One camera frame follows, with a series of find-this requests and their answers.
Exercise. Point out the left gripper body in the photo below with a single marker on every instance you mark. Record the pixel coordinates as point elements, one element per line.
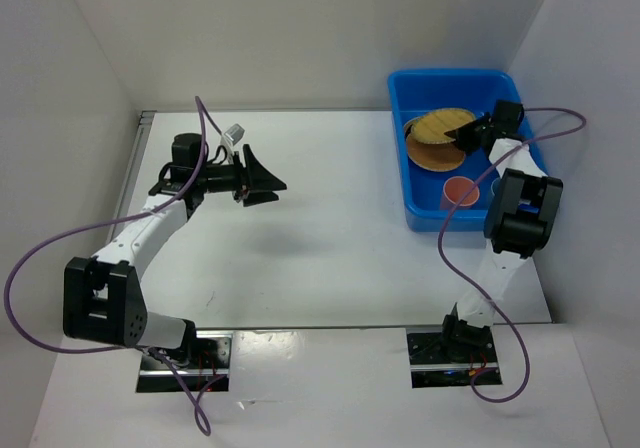
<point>226,178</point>

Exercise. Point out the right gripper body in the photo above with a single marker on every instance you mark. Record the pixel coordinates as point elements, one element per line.
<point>479,128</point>

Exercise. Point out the bamboo pattern round plate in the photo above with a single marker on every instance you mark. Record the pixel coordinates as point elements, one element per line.
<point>432,127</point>

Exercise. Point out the light brown woven plate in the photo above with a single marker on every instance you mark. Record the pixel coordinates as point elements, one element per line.
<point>434,157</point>

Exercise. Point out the pink plastic cup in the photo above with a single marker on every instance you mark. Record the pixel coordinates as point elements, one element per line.
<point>459,190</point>

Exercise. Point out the black round plate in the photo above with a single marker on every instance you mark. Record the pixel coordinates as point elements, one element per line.
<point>408,127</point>

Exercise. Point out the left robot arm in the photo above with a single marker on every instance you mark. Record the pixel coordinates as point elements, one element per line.
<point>103,300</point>

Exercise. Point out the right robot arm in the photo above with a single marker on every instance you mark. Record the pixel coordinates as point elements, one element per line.
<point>518,223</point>

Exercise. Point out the blue plastic cup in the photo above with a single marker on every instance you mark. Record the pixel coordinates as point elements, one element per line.
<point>494,188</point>

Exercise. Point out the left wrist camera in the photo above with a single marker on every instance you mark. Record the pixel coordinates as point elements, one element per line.
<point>234,135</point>

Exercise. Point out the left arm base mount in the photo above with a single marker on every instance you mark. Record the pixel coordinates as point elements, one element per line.
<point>208,368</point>

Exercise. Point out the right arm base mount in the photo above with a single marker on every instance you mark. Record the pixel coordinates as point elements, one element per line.
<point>434,366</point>

